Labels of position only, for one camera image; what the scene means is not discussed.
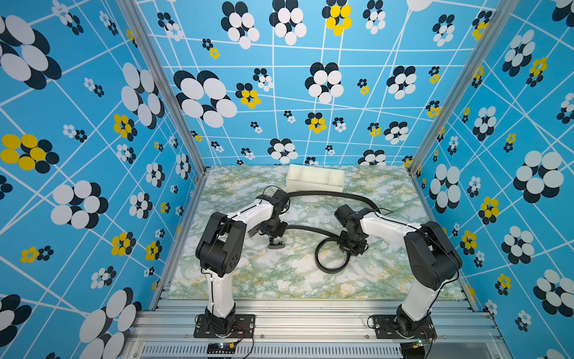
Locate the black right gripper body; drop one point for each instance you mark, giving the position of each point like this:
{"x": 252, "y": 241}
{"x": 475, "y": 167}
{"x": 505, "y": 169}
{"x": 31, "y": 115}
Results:
{"x": 346, "y": 243}

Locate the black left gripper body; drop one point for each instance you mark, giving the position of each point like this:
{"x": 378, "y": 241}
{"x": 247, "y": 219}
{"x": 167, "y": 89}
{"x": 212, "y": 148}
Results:
{"x": 274, "y": 228}

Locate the black leather belt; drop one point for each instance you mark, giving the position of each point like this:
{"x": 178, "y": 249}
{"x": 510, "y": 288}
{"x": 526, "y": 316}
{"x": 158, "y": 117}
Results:
{"x": 328, "y": 257}

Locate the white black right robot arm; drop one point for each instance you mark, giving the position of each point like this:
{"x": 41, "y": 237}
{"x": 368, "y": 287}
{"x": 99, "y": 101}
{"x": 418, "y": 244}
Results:
{"x": 433, "y": 260}

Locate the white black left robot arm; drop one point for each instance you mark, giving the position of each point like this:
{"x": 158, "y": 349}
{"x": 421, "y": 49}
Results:
{"x": 220, "y": 250}

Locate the white plastic storage tray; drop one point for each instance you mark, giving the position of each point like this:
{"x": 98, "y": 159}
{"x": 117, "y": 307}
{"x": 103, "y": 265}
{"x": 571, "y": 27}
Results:
{"x": 313, "y": 178}

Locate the right green circuit board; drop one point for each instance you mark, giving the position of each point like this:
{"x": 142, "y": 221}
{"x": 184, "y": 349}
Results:
{"x": 414, "y": 350}

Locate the green circuit board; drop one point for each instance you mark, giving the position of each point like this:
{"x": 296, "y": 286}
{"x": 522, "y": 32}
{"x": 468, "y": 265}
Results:
{"x": 414, "y": 350}
{"x": 220, "y": 348}

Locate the left green circuit board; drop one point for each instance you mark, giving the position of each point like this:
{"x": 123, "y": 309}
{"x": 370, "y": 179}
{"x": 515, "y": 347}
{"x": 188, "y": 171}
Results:
{"x": 220, "y": 348}

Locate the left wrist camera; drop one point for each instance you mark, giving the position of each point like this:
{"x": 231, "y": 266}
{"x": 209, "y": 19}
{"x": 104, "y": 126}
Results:
{"x": 280, "y": 201}

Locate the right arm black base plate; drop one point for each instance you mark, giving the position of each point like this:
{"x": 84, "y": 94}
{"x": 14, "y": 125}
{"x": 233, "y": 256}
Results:
{"x": 388, "y": 327}

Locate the aluminium front frame rail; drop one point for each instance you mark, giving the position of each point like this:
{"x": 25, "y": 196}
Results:
{"x": 315, "y": 329}

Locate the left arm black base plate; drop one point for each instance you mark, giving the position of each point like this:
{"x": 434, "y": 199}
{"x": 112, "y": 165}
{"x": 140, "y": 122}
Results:
{"x": 208, "y": 326}

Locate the right aluminium corner post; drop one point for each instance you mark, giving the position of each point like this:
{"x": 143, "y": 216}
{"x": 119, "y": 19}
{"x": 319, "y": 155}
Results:
{"x": 500, "y": 18}

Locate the aluminium corner post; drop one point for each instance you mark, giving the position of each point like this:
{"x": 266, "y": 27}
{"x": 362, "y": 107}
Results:
{"x": 136, "y": 24}
{"x": 500, "y": 18}

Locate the left aluminium corner post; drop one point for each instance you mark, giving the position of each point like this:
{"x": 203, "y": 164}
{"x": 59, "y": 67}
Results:
{"x": 136, "y": 24}

